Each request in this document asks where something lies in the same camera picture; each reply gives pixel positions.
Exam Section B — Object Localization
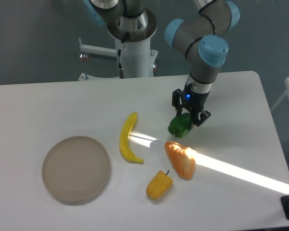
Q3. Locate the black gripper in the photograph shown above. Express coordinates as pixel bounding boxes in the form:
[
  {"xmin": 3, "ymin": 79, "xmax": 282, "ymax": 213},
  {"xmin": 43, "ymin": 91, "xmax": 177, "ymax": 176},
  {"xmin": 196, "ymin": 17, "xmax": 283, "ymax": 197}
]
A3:
[{"xmin": 172, "ymin": 83, "xmax": 211, "ymax": 130}]

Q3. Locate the green bell pepper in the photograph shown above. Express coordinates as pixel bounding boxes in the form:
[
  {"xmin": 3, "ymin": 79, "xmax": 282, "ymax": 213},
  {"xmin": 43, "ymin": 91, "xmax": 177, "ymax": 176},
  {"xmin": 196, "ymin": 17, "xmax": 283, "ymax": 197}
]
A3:
[{"xmin": 168, "ymin": 113, "xmax": 192, "ymax": 138}]

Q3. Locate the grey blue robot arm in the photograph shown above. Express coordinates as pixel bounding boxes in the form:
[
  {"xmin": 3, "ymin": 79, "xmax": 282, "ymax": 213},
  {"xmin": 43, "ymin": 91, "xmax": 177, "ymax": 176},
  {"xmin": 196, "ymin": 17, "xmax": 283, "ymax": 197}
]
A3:
[{"xmin": 83, "ymin": 0, "xmax": 240, "ymax": 134}]

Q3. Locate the yellow bell pepper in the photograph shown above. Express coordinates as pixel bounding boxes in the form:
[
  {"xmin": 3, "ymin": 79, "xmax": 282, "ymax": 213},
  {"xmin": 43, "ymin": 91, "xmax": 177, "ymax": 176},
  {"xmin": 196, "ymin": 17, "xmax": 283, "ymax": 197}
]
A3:
[{"xmin": 146, "ymin": 170, "xmax": 173, "ymax": 200}]

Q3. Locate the yellow banana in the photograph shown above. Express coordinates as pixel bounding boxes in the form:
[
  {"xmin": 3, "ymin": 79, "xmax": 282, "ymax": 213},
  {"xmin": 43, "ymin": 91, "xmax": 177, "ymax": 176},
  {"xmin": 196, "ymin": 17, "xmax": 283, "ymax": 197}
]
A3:
[{"xmin": 119, "ymin": 112, "xmax": 144, "ymax": 165}]

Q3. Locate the beige round plate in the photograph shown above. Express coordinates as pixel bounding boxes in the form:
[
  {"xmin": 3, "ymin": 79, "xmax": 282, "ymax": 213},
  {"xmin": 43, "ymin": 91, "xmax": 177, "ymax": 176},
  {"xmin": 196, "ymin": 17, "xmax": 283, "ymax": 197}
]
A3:
[{"xmin": 41, "ymin": 136, "xmax": 111, "ymax": 206}]

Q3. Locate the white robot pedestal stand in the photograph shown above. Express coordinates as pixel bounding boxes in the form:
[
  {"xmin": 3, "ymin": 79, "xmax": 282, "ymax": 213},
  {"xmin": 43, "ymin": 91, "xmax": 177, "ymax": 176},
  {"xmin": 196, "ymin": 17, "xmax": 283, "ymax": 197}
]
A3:
[{"xmin": 79, "ymin": 8, "xmax": 158, "ymax": 78}]

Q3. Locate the black cable on pedestal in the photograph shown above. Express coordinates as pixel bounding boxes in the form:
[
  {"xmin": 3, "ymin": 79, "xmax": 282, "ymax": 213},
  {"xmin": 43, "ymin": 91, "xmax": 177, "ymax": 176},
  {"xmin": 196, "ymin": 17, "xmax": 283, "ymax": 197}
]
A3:
[{"xmin": 117, "ymin": 31, "xmax": 130, "ymax": 79}]

